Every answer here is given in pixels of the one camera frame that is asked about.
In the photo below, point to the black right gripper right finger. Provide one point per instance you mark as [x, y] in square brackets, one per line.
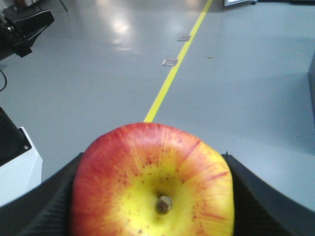
[261, 210]

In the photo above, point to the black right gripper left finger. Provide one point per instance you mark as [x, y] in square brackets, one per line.
[43, 211]

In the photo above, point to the red yellow apple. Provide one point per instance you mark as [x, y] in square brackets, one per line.
[148, 179]

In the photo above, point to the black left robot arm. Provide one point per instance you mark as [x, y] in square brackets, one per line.
[17, 36]

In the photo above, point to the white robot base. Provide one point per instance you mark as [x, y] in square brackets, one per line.
[22, 174]

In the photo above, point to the yellow floor tape line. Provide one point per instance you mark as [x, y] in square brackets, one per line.
[164, 89]

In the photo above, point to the metal floor socket plate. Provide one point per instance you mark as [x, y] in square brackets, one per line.
[170, 62]

